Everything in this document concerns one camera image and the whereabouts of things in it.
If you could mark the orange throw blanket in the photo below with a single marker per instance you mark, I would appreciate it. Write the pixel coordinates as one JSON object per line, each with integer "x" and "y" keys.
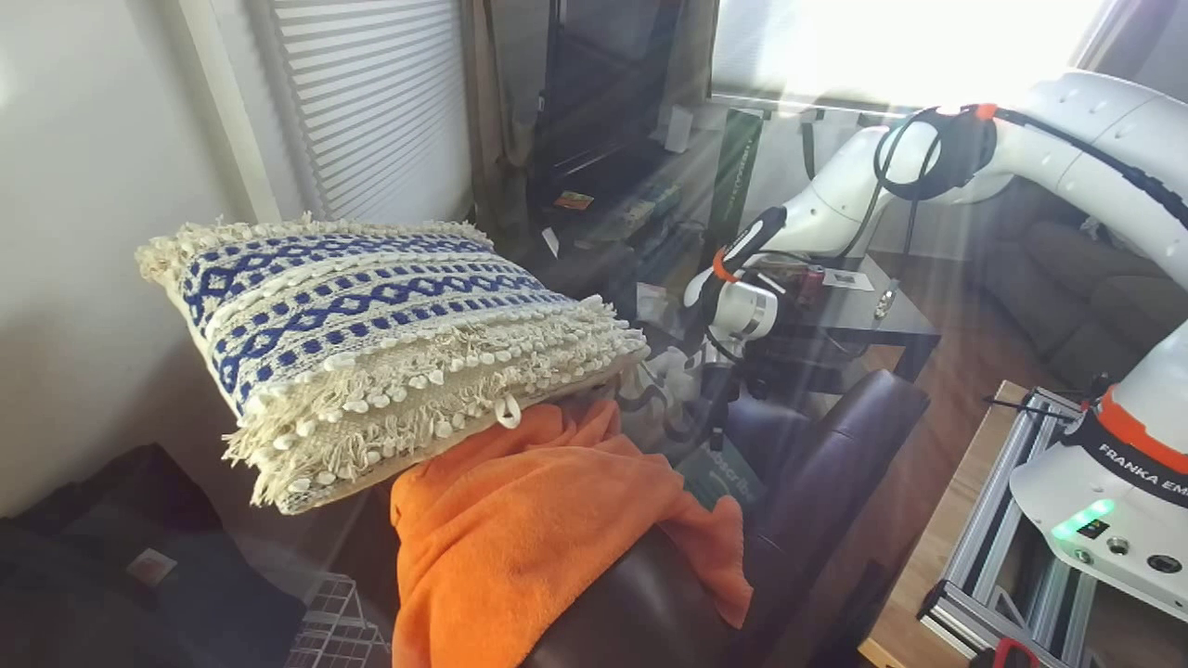
{"x": 531, "y": 532}

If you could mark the blue white woven pillow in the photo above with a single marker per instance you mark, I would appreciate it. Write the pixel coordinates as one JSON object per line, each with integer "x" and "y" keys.
{"x": 373, "y": 334}

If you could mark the black flat screen television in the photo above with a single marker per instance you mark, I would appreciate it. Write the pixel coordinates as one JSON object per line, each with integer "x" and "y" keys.
{"x": 608, "y": 85}

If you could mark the white window blind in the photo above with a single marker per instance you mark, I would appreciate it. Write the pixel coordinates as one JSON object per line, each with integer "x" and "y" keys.
{"x": 373, "y": 96}

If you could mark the black fabric bag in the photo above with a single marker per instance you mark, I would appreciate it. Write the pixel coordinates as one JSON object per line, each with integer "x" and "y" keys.
{"x": 98, "y": 581}

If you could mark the grey fabric sofa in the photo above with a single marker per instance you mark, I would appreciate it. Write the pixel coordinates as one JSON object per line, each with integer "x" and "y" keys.
{"x": 1065, "y": 320}

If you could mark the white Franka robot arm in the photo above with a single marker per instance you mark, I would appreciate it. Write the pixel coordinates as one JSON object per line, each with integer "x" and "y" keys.
{"x": 1091, "y": 136}

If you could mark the white device with green light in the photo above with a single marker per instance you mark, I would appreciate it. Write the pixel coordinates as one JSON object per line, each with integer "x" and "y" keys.
{"x": 924, "y": 581}

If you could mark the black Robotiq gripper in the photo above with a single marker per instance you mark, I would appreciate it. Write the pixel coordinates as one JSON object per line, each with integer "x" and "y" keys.
{"x": 713, "y": 376}

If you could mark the dark brown leather sofa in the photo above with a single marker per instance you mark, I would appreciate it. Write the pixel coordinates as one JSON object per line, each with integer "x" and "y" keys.
{"x": 820, "y": 459}

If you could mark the small white plush toy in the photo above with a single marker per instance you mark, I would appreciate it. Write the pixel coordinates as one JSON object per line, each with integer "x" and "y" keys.
{"x": 661, "y": 382}

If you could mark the orange yellow sticker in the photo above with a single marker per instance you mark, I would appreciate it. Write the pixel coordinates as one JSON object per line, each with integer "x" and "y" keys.
{"x": 572, "y": 196}

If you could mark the black television stand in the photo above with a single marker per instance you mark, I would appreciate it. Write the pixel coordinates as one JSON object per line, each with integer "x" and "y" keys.
{"x": 596, "y": 235}

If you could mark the red stop button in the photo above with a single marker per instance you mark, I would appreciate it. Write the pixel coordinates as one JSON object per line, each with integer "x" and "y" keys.
{"x": 1013, "y": 653}

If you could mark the aluminium profile frame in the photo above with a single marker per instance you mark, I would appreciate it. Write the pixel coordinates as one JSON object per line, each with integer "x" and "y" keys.
{"x": 998, "y": 532}

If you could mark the beige curtain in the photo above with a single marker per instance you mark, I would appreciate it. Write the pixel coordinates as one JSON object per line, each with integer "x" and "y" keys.
{"x": 504, "y": 113}

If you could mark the white paper sheet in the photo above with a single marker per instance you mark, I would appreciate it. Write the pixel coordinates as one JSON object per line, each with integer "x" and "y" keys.
{"x": 847, "y": 277}

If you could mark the green paperback book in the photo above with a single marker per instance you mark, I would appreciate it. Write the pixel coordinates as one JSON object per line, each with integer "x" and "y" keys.
{"x": 729, "y": 475}

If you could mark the black coffee table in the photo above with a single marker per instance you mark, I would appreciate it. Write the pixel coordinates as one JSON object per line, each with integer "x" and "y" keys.
{"x": 893, "y": 323}

